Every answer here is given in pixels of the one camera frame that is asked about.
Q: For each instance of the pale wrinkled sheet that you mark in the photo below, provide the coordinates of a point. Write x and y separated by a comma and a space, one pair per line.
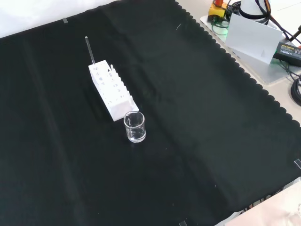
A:
277, 207

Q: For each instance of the white test tube rack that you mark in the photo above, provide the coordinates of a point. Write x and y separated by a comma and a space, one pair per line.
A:
113, 101

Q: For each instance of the yellow stop button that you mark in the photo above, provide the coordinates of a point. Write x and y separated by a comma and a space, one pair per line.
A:
215, 10

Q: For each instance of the clear tape strip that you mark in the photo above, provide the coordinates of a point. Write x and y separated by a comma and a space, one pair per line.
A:
297, 164
65, 20
183, 223

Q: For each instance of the pale folded board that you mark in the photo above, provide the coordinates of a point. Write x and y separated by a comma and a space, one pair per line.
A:
251, 35

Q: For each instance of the black table cloth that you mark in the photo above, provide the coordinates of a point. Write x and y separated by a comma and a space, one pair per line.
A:
188, 117

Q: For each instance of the small clear glass beaker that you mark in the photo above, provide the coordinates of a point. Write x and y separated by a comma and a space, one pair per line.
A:
135, 139

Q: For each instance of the black power adapter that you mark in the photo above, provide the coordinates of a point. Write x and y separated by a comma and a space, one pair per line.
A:
288, 50

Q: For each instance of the clear glass rod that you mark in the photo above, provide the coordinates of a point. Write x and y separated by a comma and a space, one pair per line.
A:
90, 50

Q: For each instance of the grey metal base plate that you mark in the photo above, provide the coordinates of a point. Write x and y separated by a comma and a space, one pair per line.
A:
270, 73

